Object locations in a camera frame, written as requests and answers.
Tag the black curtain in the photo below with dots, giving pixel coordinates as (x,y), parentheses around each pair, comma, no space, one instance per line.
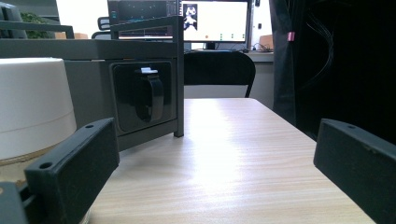
(358,62)

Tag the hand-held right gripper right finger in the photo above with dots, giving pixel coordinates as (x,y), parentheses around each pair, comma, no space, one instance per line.
(361,168)

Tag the pink clip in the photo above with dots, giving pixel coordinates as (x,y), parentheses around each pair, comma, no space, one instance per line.
(291,36)

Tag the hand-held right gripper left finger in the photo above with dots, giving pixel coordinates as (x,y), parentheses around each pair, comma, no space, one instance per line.
(71,168)

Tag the grey hexagonal drawer stand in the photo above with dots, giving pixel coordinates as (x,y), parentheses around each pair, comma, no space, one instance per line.
(87,49)

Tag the black office chair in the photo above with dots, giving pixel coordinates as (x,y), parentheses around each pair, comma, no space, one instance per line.
(104,23)

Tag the computer monitor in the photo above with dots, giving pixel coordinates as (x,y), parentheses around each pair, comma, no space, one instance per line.
(218,18)
(140,12)

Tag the green plant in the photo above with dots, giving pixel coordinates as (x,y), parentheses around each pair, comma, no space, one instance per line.
(35,21)

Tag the black folding chair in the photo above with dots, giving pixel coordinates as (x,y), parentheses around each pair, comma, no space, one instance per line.
(218,68)

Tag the brown cardboard box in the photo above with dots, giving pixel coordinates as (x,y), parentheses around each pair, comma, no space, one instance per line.
(266,42)

